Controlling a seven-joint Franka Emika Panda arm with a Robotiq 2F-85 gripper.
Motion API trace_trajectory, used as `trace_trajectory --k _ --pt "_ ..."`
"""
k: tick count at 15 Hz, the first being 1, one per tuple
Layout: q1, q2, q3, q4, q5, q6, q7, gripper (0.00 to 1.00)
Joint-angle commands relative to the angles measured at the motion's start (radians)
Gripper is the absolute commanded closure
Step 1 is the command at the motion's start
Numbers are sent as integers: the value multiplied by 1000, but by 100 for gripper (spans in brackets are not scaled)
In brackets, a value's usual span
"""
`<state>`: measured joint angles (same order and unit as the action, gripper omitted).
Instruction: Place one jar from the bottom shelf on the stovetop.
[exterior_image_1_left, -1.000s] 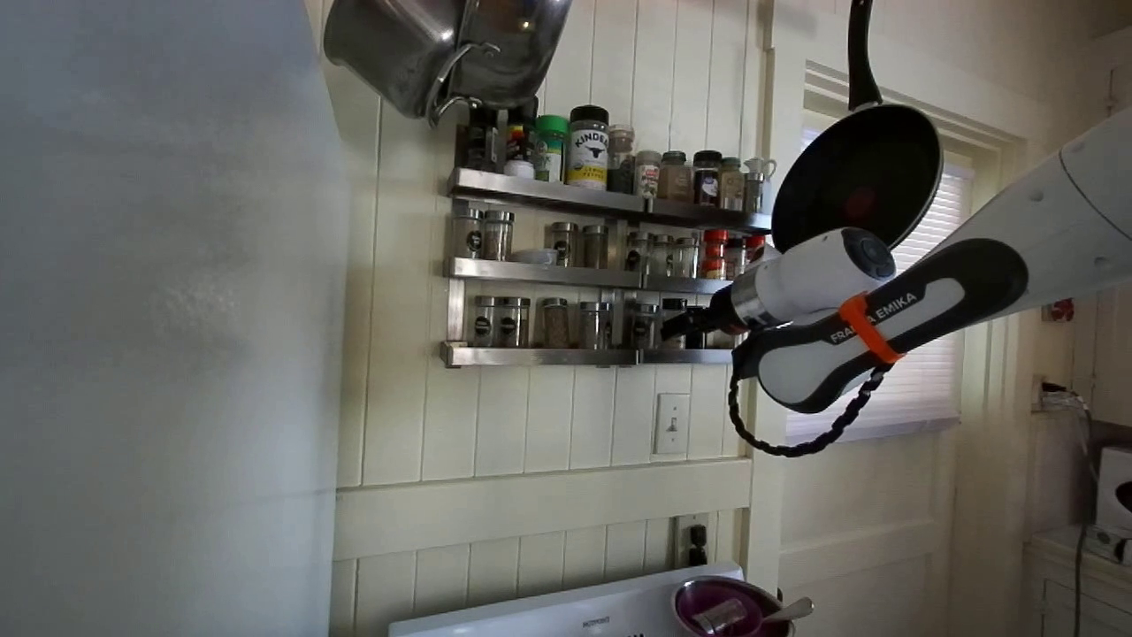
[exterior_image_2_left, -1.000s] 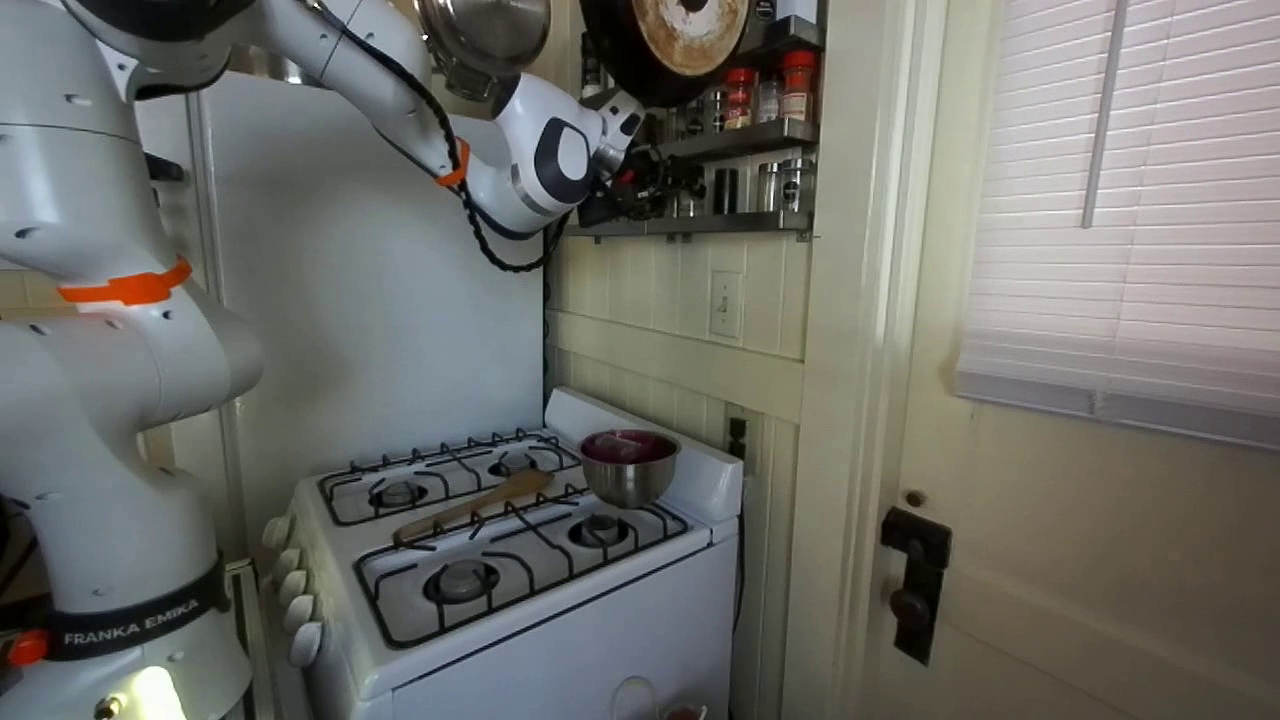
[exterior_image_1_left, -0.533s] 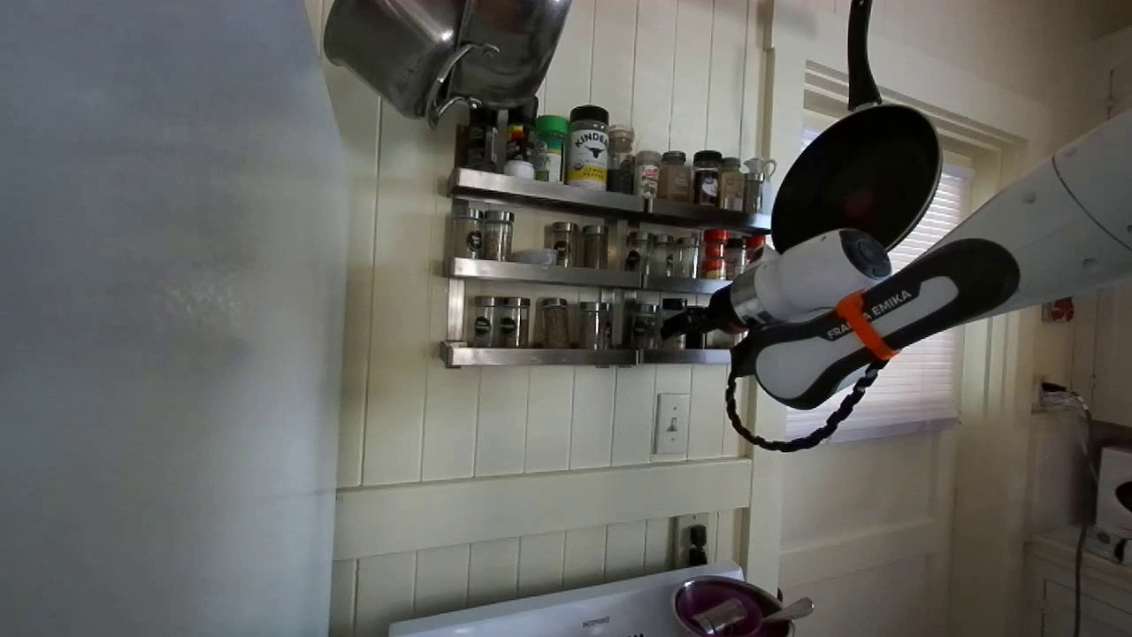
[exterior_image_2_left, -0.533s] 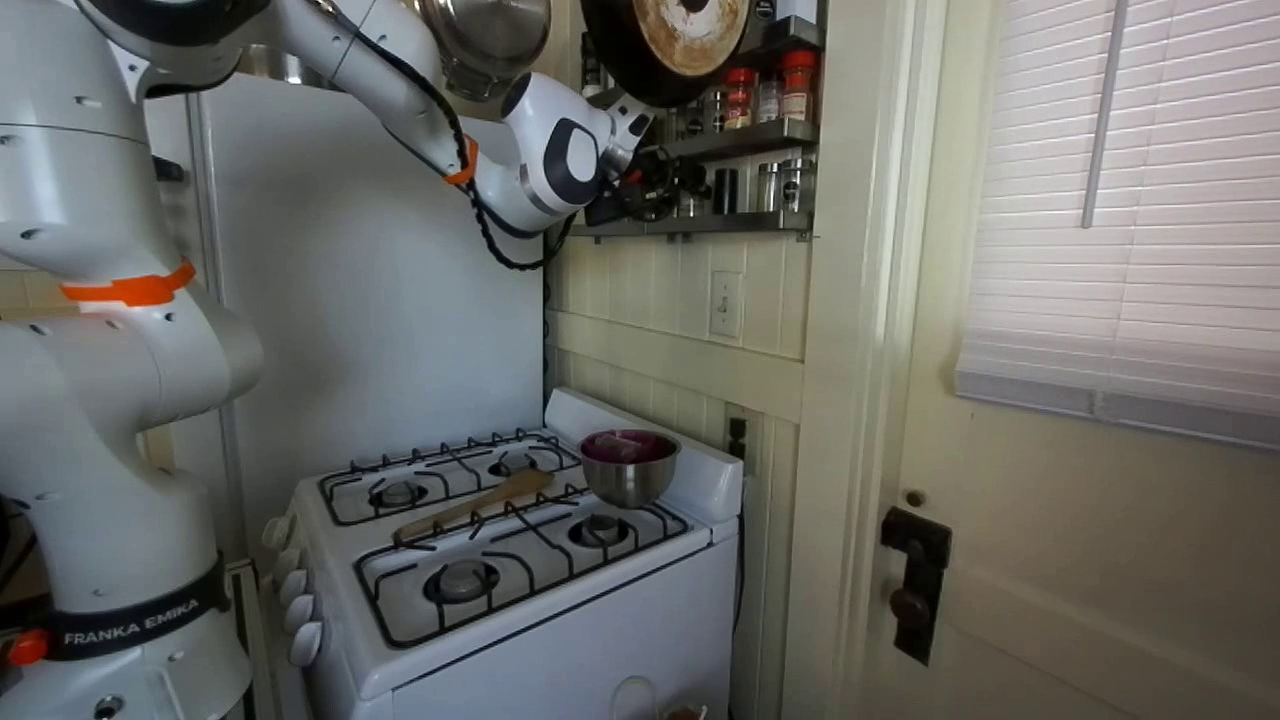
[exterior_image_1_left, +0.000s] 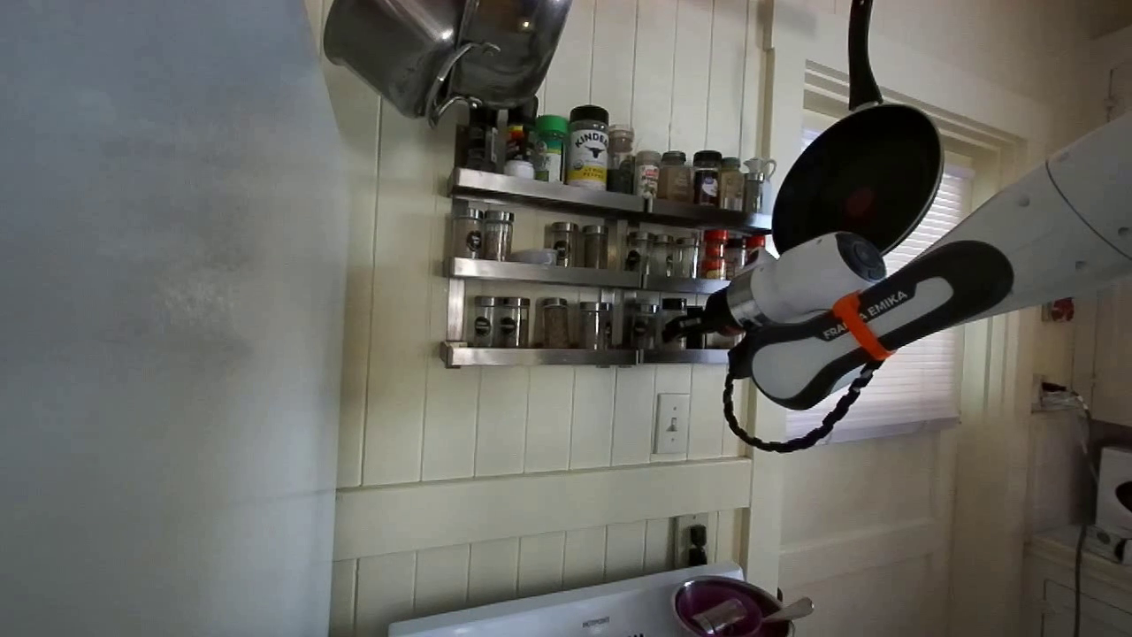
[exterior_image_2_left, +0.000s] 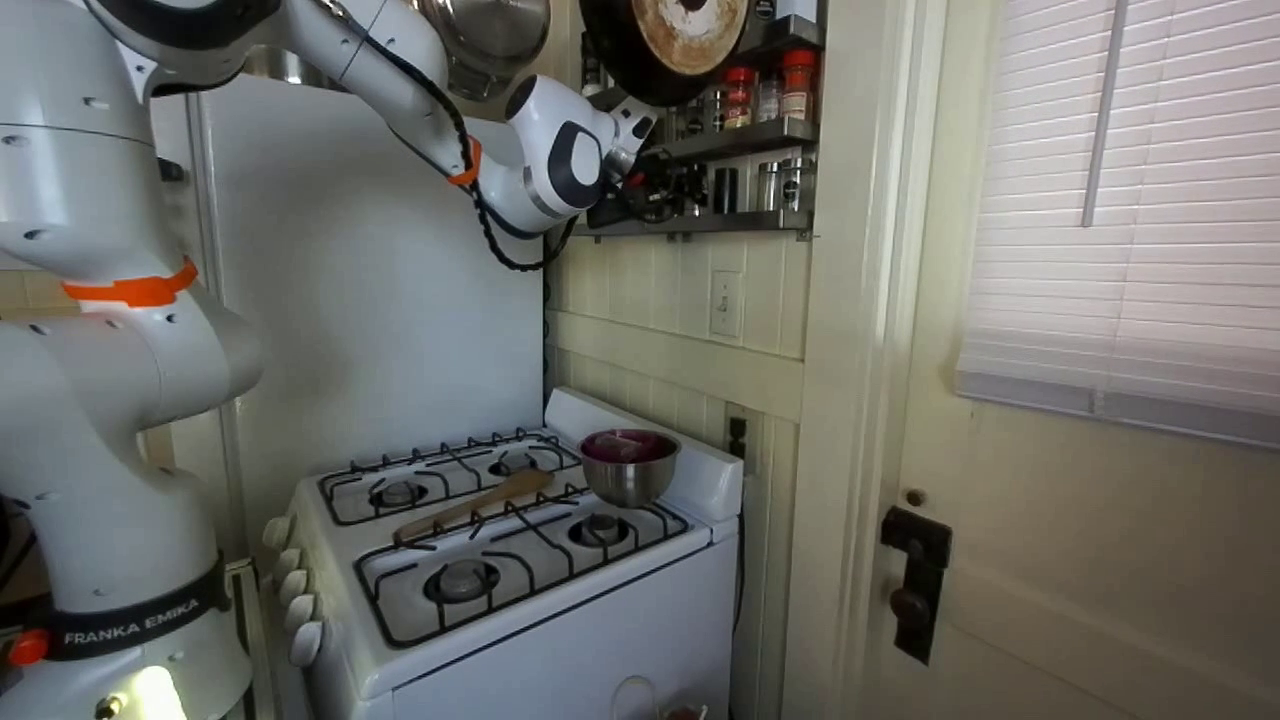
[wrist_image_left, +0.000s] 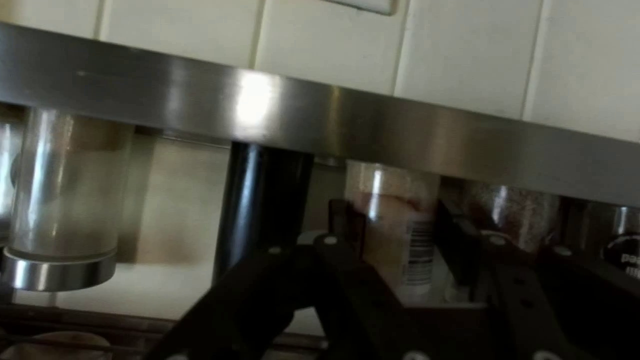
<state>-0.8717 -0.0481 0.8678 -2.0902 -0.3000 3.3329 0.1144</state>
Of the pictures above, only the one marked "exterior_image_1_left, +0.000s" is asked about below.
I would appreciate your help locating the hanging steel pot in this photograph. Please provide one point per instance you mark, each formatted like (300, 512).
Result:
(393, 54)

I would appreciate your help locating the wall power outlet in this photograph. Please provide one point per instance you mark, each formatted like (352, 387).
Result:
(674, 427)

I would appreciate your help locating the dark glass bottle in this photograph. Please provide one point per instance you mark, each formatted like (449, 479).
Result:
(475, 141)

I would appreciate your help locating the green capped spice bottle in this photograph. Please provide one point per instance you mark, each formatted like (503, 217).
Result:
(550, 145)

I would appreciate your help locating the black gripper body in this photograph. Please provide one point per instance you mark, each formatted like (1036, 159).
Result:
(716, 321)

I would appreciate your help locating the large white panel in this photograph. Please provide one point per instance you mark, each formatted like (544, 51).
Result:
(163, 321)

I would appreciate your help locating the cream door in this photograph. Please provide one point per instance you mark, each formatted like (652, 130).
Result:
(872, 531)

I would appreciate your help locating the large labelled black-lid jar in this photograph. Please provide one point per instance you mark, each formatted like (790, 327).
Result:
(588, 145)

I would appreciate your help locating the black wall outlet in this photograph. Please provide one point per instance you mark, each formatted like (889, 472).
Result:
(694, 542)

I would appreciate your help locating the wide glass jar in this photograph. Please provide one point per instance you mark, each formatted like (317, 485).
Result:
(469, 230)
(496, 234)

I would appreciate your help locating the metal wall spice rack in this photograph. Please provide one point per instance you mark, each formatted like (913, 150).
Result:
(554, 274)

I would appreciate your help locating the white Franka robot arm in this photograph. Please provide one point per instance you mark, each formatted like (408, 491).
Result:
(1036, 234)

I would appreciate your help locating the hanging steel saucepan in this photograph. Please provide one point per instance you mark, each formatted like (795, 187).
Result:
(507, 39)

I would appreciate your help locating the dark small spice jar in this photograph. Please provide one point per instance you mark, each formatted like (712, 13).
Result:
(637, 325)

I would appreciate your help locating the red spice jar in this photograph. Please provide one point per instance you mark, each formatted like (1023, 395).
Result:
(755, 246)
(716, 251)

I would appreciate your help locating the black-lid spice jar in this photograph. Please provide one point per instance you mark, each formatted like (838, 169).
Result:
(709, 182)

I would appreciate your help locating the small glass spice jar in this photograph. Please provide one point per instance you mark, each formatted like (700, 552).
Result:
(554, 325)
(608, 325)
(481, 321)
(583, 325)
(680, 257)
(558, 246)
(593, 250)
(635, 251)
(668, 325)
(514, 321)

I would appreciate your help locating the white gas stove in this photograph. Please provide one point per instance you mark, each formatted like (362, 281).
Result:
(554, 615)

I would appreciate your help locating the clear spice jar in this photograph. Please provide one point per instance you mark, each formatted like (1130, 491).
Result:
(758, 197)

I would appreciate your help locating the brown spice jar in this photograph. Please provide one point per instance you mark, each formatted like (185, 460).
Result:
(676, 177)
(648, 177)

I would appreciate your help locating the white box appliance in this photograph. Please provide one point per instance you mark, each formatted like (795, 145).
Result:
(1116, 507)

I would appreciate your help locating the white window blind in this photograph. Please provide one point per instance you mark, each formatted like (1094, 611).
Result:
(932, 391)

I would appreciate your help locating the black hanging frying pan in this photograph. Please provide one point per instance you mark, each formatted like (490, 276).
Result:
(862, 177)

